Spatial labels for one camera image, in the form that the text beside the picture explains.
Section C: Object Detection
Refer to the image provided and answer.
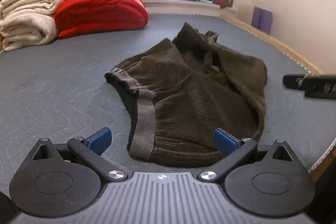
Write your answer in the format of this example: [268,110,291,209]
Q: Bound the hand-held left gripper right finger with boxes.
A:
[197,128,302,184]

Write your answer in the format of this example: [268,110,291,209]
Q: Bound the grey quilted mattress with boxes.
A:
[0,12,336,188]

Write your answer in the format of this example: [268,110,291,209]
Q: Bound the brown corduroy pants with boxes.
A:
[104,22,269,169]

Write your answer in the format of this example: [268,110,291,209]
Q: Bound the cream fleece folded blanket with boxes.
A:
[0,0,66,52]

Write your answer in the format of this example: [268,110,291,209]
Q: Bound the purple foam block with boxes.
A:
[259,7,274,35]

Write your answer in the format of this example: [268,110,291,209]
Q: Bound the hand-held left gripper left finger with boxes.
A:
[31,127,128,184]

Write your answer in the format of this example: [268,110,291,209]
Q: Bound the red folded blanket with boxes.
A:
[54,0,149,40]

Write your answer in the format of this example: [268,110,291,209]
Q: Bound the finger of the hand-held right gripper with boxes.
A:
[282,73,307,89]

